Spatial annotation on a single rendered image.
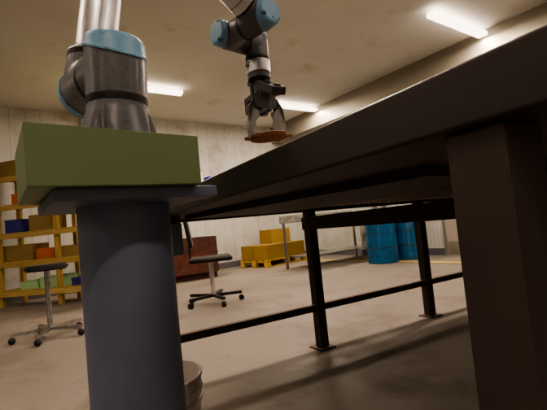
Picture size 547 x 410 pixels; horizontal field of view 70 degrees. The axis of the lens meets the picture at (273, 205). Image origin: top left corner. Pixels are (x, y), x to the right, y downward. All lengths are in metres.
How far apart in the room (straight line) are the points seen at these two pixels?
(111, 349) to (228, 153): 8.15
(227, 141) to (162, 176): 8.19
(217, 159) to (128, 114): 7.87
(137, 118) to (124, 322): 0.37
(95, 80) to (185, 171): 0.25
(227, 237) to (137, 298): 7.81
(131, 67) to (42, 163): 0.28
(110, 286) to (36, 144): 0.26
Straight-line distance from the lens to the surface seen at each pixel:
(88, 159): 0.66
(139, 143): 0.68
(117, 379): 0.77
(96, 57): 0.84
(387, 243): 6.65
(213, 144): 8.67
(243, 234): 8.73
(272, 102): 1.24
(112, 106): 0.79
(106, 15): 1.04
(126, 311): 0.74
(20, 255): 6.78
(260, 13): 1.13
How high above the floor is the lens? 0.78
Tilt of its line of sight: 3 degrees up
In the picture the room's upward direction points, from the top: 6 degrees counter-clockwise
